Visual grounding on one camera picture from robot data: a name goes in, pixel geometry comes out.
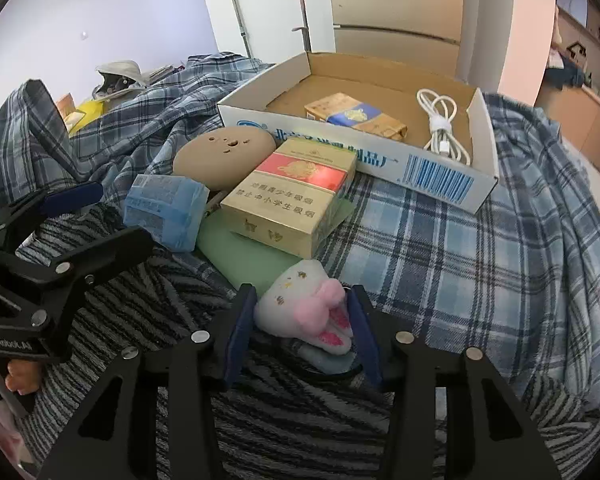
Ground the person's left hand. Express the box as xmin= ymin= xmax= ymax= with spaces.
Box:
xmin=5 ymin=361 xmax=43 ymax=396

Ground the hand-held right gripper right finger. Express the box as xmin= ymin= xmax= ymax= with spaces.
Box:
xmin=346 ymin=284 xmax=565 ymax=480

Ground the grey striped cloth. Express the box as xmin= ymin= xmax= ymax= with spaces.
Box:
xmin=15 ymin=200 xmax=451 ymax=480

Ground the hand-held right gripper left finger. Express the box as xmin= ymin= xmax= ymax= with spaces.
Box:
xmin=35 ymin=282 xmax=258 ymax=480

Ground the gold refrigerator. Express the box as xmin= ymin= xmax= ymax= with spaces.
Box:
xmin=326 ymin=0 xmax=466 ymax=83

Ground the grey hat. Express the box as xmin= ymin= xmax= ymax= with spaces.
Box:
xmin=91 ymin=60 xmax=153 ymax=101

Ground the gold red cigarette carton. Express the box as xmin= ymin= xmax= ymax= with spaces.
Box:
xmin=220 ymin=138 xmax=358 ymax=259

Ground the white charging cable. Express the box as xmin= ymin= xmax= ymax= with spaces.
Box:
xmin=416 ymin=88 xmax=473 ymax=166

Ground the white printed cardboard box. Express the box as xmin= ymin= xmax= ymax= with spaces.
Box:
xmin=216 ymin=51 xmax=501 ymax=213

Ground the light blue plaid shirt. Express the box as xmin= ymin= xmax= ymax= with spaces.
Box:
xmin=480 ymin=92 xmax=600 ymax=441

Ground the blue tissue pack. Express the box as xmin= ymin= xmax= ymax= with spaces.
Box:
xmin=123 ymin=174 xmax=210 ymax=252

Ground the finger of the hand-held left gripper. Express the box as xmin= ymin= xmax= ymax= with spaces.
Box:
xmin=0 ymin=182 xmax=104 ymax=246
xmin=0 ymin=227 xmax=153 ymax=361

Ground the grey mop handle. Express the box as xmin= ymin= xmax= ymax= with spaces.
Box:
xmin=223 ymin=0 xmax=253 ymax=58

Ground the yellow bag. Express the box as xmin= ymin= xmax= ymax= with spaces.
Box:
xmin=65 ymin=99 xmax=108 ymax=136

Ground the white plush toy pink bunny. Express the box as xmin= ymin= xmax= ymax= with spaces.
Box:
xmin=254 ymin=259 xmax=355 ymax=357

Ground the dark pole with hook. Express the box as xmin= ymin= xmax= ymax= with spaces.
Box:
xmin=292 ymin=0 xmax=313 ymax=53

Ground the gold blue cigarette pack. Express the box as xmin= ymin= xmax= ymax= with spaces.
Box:
xmin=304 ymin=92 xmax=408 ymax=142

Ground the green fabric pouch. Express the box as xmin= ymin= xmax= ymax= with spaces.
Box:
xmin=196 ymin=195 xmax=361 ymax=293

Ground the dark blue clothes pile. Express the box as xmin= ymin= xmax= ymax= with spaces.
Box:
xmin=547 ymin=47 xmax=588 ymax=88

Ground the beige vanity cabinet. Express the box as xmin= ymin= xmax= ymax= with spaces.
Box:
xmin=535 ymin=82 xmax=600 ymax=171

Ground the dark navy plaid cloth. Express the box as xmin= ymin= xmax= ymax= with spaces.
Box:
xmin=0 ymin=79 xmax=88 ymax=221

